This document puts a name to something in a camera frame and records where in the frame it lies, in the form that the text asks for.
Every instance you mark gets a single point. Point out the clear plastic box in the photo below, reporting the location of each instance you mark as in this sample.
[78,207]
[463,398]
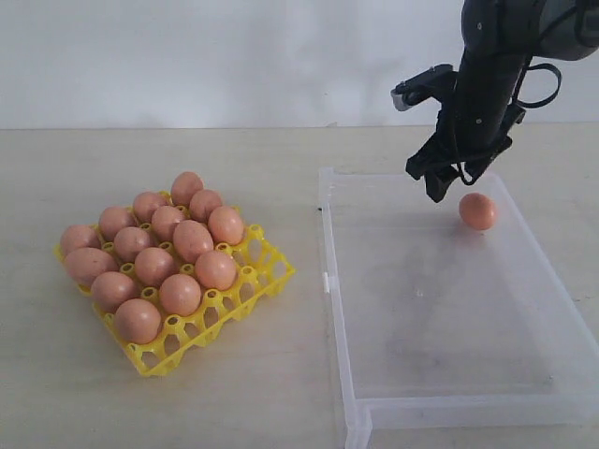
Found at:
[438,325]

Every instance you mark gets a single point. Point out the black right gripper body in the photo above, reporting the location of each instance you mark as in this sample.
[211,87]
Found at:
[443,147]

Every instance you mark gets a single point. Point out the brown speckled egg front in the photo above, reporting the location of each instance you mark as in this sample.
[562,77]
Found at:
[153,265]

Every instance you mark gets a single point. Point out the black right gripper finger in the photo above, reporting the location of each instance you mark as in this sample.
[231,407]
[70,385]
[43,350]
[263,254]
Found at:
[438,180]
[471,171]

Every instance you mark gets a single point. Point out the brown speckled egg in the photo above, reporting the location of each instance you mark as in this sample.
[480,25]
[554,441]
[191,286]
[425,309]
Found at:
[202,203]
[130,241]
[153,265]
[164,221]

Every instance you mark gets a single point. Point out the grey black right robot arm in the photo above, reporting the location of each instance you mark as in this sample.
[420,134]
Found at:
[503,41]

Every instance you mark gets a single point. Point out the yellow plastic egg tray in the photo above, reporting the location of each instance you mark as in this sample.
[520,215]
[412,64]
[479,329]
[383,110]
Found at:
[262,271]

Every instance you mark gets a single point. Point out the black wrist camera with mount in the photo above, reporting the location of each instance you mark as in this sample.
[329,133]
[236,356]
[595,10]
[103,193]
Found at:
[437,82]

